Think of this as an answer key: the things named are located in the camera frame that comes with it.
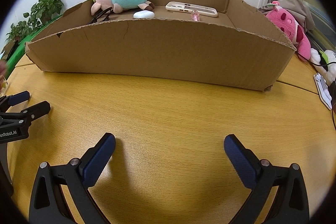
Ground black cable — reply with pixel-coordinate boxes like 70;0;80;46
297;52;336;68

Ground green board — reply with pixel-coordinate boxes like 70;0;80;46
5;15;66;67

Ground white earbuds case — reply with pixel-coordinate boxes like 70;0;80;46
133;10;155;19

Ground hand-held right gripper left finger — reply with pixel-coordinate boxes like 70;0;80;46
29;132;116;224

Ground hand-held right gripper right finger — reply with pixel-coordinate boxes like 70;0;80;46
224;134;310;224

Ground white power strip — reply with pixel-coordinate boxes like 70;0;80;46
313;73;332;109

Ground white panda plush toy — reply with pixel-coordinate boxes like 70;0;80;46
310;48;336;83

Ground clear white-rimmed phone case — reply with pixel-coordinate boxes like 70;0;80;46
165;1;219;18

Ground green potted plant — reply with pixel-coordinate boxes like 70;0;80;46
23;0;65;28
5;21;30;43

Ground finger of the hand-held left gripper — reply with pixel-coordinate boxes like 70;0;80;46
0;101;51;125
0;91;30;112

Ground black glasses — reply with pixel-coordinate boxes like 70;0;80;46
88;7;114;24

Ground grey printed cloth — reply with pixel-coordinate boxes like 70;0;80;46
259;0;315;30

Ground brown cardboard box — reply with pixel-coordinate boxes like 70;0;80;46
25;0;298;93

